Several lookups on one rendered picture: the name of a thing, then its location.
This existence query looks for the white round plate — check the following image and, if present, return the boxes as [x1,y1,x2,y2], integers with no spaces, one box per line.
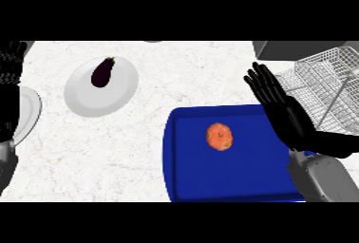
[14,85,43,147]

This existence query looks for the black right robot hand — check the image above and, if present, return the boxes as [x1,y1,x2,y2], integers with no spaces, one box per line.
[243,61,359,159]

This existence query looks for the white oval plate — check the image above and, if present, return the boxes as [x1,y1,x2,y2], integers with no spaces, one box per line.
[64,56,141,119]

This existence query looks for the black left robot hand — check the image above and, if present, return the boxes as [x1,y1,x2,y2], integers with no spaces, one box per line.
[0,41,28,143]

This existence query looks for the dark grey appliance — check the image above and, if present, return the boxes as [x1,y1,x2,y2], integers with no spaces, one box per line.
[252,41,359,62]

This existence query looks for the blue tray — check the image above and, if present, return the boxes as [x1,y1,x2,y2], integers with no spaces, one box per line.
[161,103,308,203]

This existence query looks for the white wire tiered basket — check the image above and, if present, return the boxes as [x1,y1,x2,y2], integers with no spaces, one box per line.
[274,46,359,137]

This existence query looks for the dark purple eggplant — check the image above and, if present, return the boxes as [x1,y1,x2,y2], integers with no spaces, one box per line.
[90,56,117,88]

